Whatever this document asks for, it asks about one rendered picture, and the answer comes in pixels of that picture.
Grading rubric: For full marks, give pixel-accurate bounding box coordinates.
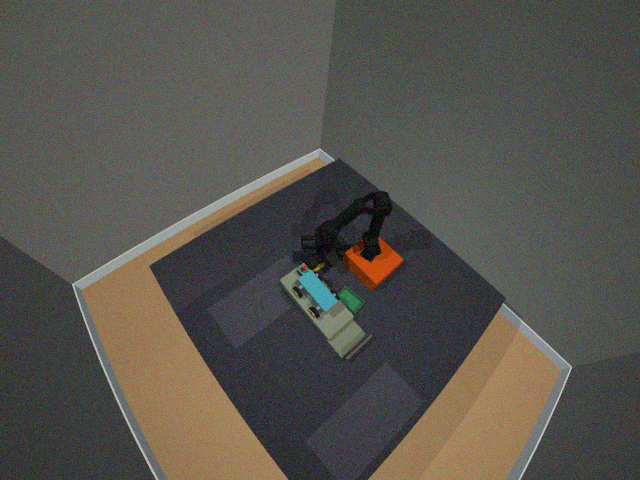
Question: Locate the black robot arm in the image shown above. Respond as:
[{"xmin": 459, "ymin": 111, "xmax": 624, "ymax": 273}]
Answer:
[{"xmin": 301, "ymin": 191, "xmax": 393, "ymax": 267}]

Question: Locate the green tray floor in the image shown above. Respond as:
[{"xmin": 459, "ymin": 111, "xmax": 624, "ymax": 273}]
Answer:
[{"xmin": 338, "ymin": 289, "xmax": 362, "ymax": 312}]

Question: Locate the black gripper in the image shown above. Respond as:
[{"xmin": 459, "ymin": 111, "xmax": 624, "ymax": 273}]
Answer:
[{"xmin": 303, "ymin": 241, "xmax": 342, "ymax": 270}]

